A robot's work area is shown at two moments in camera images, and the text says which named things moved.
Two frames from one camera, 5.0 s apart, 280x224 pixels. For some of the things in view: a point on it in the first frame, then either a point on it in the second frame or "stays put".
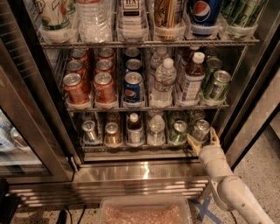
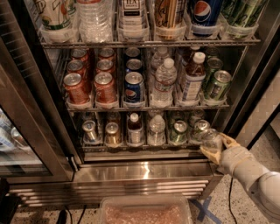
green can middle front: (222, 80) stays put
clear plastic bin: (144, 209) stays put
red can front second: (104, 89) stays put
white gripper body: (209, 156) -> (234, 160)
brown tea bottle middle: (194, 79) stays put
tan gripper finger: (213, 137) -> (228, 141)
